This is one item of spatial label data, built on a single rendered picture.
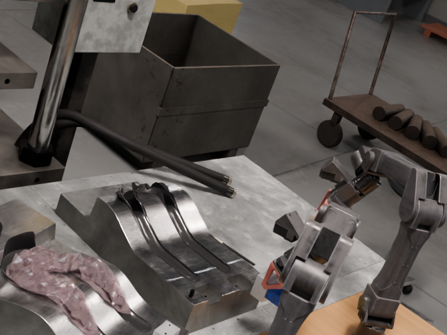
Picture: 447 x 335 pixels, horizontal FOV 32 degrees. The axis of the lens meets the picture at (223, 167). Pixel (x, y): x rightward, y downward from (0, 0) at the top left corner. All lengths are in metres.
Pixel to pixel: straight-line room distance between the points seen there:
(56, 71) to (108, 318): 0.77
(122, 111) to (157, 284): 2.37
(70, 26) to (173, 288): 0.76
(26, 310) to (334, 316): 0.85
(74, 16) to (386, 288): 1.04
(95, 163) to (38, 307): 2.56
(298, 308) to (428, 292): 2.83
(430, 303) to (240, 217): 1.98
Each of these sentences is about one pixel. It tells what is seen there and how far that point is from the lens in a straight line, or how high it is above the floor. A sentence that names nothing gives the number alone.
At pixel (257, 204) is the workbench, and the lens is 2.42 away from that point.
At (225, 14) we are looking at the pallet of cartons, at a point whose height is 0.36.
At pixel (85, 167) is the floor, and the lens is 4.01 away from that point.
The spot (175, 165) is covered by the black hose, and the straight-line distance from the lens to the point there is 2.30.
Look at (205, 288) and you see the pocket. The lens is 1.80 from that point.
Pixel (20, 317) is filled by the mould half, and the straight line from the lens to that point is 1.57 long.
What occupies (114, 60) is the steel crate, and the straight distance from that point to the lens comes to 4.10.
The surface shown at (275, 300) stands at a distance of 1.76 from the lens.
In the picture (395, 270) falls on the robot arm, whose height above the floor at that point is 1.03.
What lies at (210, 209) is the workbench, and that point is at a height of 0.80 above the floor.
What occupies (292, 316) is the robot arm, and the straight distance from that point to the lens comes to 1.40.
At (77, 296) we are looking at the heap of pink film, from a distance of 1.59.
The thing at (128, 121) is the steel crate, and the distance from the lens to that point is 4.05.
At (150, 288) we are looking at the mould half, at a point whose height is 0.84.
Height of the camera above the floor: 1.86
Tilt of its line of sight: 24 degrees down
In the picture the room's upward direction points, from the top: 21 degrees clockwise
